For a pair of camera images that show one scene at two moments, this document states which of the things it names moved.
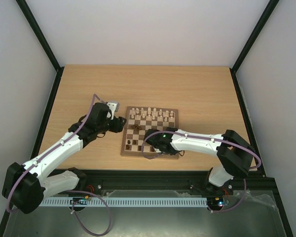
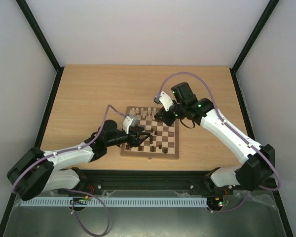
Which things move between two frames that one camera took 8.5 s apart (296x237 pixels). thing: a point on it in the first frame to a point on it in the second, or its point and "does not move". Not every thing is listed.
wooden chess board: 139,119 does not move
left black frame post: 43,40 does not move
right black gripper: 152,138 to 166,116
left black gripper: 118,126 to 135,142
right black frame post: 264,19 does not move
